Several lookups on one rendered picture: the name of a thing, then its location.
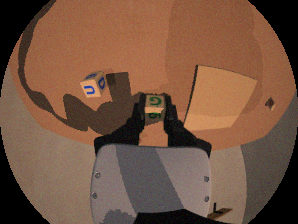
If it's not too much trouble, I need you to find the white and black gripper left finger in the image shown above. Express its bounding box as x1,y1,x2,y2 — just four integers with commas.
94,94,146,155

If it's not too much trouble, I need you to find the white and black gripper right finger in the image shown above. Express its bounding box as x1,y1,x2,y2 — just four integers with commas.
163,95,212,158

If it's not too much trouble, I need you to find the orange flat mat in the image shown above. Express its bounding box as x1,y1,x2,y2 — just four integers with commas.
184,64,257,131

